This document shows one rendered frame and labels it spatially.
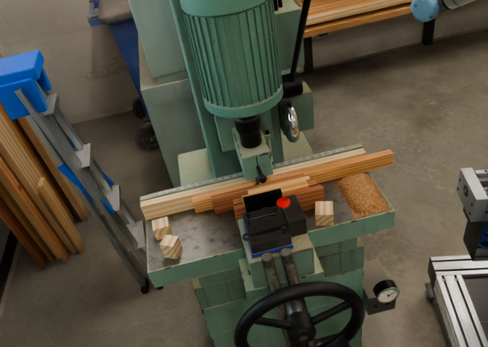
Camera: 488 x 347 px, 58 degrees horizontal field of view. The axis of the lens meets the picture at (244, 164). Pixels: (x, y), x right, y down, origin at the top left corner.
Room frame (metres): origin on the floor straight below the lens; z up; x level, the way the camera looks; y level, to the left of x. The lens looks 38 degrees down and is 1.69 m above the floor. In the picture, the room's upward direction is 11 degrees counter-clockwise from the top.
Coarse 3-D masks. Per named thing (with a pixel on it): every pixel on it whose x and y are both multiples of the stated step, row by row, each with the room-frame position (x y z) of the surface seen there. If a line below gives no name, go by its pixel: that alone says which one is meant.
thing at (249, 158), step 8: (232, 128) 0.93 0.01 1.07; (240, 144) 0.86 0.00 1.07; (264, 144) 0.84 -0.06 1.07; (240, 152) 0.83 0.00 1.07; (248, 152) 0.82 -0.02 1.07; (256, 152) 0.82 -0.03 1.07; (264, 152) 0.81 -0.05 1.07; (240, 160) 0.83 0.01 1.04; (248, 160) 0.81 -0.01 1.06; (256, 160) 0.81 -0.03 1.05; (264, 160) 0.81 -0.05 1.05; (248, 168) 0.80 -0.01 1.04; (264, 168) 0.81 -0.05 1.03; (272, 168) 0.81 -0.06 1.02; (248, 176) 0.80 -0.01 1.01; (256, 176) 0.81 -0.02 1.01
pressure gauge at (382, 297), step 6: (378, 282) 0.67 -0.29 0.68; (384, 282) 0.67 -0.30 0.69; (390, 282) 0.66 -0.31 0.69; (378, 288) 0.66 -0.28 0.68; (384, 288) 0.65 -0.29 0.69; (390, 288) 0.65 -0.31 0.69; (396, 288) 0.65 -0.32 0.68; (378, 294) 0.65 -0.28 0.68; (384, 294) 0.65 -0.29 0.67; (390, 294) 0.65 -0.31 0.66; (396, 294) 0.65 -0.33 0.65; (378, 300) 0.64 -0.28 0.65; (384, 300) 0.65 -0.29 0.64; (390, 300) 0.65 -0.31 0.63
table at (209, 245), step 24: (336, 192) 0.81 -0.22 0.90; (168, 216) 0.84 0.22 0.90; (192, 216) 0.82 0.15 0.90; (216, 216) 0.81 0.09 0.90; (312, 216) 0.74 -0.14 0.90; (336, 216) 0.73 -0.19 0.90; (384, 216) 0.71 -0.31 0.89; (192, 240) 0.74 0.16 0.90; (216, 240) 0.73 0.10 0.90; (240, 240) 0.71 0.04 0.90; (312, 240) 0.70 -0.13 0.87; (336, 240) 0.70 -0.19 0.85; (168, 264) 0.68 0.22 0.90; (192, 264) 0.68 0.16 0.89; (216, 264) 0.68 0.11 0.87; (240, 264) 0.67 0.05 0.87; (264, 288) 0.59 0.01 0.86
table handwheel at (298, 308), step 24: (288, 288) 0.52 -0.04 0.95; (312, 288) 0.51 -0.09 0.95; (336, 288) 0.52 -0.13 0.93; (264, 312) 0.50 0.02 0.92; (288, 312) 0.55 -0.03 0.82; (336, 312) 0.52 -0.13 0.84; (360, 312) 0.51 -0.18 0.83; (240, 336) 0.50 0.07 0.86; (288, 336) 0.50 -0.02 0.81; (312, 336) 0.49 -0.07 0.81; (336, 336) 0.53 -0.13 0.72
